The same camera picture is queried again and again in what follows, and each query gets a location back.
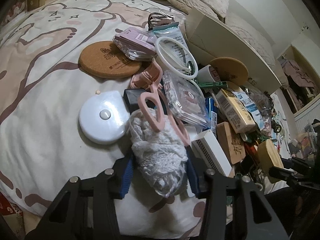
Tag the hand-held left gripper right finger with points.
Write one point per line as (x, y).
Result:
(193, 180)

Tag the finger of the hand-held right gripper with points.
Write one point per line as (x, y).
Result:
(281, 175)
(296, 161)

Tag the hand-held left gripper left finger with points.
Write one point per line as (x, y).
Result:
(126, 180)

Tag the white knitted cloth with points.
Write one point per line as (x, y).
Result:
(160, 155)

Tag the white cardboard box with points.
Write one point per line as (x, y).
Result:
(225, 37)

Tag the round light wood block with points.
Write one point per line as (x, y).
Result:
(268, 157)

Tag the white matchbox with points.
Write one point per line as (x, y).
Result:
(212, 152)

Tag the engraved wooden block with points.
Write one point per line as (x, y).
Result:
(231, 145)

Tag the round white tape measure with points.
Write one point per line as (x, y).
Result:
(105, 120)

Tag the blue foil packet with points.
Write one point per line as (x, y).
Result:
(212, 115)

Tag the beige carton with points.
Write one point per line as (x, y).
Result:
(232, 110)

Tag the clear plastic case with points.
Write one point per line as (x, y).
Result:
(187, 100)

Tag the small black box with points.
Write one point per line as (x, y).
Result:
(131, 97)

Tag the pink hair claw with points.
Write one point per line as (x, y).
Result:
(150, 97)

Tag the pile of pink clothes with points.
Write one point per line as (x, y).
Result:
(297, 75)

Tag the green plastic clip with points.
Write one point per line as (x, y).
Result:
(212, 85)

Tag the small white cup red label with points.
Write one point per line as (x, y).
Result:
(207, 73)

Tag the round cork coaster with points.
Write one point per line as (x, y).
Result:
(231, 72)
(105, 60)

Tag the red printed carton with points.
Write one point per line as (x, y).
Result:
(10, 210)

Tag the quilted beige pillow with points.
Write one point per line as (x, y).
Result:
(250, 37)

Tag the pink case in clear wrap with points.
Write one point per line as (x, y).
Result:
(135, 40)

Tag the white and teal packet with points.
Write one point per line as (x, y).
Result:
(172, 32)

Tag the dark hair claw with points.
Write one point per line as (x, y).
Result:
(157, 18)

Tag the floral printed cloth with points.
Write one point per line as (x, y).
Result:
(15, 8)

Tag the wooden wall closet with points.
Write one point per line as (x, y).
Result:
(297, 52)

